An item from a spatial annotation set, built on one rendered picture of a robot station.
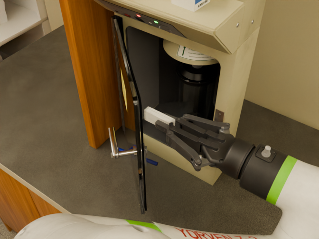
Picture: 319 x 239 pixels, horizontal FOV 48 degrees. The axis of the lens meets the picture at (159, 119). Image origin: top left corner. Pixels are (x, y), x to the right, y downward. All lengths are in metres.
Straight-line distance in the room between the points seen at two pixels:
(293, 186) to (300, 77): 0.66
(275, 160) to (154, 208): 0.46
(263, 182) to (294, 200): 0.06
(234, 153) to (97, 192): 0.51
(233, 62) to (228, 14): 0.14
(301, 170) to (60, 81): 1.02
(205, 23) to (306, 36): 0.61
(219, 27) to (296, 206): 0.32
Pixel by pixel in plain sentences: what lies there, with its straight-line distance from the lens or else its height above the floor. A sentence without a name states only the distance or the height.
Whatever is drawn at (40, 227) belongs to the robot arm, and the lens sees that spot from 0.42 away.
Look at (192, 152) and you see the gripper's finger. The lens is 0.68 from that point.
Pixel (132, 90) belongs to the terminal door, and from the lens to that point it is 0.66.
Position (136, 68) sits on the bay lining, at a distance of 0.99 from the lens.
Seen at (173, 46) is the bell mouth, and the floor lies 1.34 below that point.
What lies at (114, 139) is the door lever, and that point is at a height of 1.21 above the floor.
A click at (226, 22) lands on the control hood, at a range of 0.63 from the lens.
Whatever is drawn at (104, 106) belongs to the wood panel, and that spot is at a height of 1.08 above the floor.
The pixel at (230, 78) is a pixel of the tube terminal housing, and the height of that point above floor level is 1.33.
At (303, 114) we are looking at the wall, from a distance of 1.33.
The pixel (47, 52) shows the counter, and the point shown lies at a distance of 1.62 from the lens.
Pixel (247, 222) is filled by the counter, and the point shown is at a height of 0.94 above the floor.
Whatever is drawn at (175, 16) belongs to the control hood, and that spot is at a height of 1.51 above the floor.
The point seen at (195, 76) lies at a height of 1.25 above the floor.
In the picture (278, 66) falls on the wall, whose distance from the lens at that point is 1.26.
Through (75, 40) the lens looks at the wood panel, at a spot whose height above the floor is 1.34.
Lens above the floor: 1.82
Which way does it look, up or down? 45 degrees down
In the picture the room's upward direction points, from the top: straight up
